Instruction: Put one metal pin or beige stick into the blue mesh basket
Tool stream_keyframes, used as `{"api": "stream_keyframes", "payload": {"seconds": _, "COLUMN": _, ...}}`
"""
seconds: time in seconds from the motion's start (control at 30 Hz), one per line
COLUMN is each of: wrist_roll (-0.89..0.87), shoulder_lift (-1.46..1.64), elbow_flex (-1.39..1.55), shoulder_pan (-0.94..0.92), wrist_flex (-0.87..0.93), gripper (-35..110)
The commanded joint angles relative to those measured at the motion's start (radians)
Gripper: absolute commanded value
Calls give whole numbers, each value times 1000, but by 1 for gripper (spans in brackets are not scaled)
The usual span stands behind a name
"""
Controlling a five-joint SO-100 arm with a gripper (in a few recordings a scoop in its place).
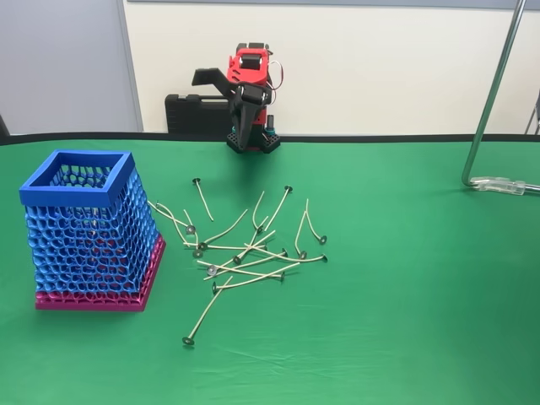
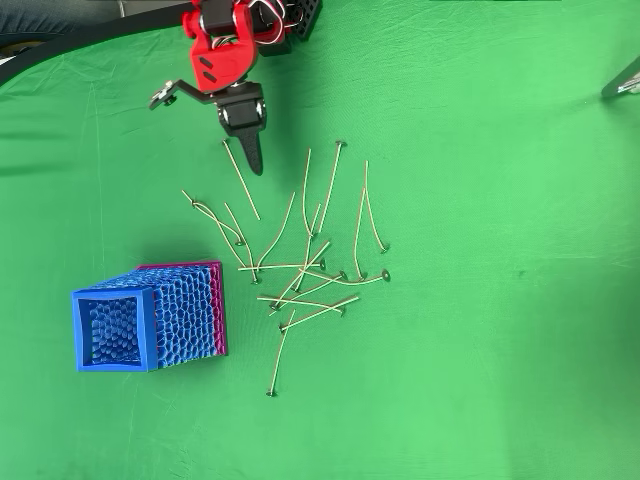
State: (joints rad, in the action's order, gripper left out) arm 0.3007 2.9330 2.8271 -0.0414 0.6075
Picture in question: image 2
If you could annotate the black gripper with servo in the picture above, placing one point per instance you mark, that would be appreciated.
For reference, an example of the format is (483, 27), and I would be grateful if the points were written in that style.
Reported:
(243, 116)

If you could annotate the black perforated arm base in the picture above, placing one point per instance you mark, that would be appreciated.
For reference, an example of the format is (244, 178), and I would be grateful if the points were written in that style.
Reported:
(307, 20)

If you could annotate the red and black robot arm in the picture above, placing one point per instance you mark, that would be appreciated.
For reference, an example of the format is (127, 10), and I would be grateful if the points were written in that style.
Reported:
(220, 65)

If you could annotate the straight candle wick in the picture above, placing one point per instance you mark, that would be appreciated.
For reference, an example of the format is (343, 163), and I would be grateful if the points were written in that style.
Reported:
(241, 181)

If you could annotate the blue and pink lattice box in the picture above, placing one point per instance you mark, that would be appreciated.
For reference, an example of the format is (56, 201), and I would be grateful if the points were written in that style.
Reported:
(185, 310)

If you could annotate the black cloth rim band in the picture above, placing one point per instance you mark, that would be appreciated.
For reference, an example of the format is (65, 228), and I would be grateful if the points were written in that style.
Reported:
(100, 31)

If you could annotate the blue jeans leg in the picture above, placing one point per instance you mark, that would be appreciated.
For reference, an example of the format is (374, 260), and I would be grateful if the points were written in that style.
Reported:
(40, 20)

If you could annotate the green cloth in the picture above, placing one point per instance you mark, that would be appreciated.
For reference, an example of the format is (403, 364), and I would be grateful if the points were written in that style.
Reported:
(450, 350)

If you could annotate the chrome metal stand pole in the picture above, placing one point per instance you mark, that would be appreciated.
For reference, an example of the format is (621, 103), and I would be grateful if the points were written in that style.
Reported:
(625, 74)

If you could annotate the clear plastic stand foot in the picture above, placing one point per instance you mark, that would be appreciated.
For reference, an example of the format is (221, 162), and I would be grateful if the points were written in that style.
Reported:
(631, 88)

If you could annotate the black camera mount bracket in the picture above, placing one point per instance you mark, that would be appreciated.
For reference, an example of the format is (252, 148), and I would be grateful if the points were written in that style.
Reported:
(192, 92)

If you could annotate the small wrist camera board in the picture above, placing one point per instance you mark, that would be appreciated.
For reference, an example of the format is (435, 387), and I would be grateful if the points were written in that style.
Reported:
(161, 96)

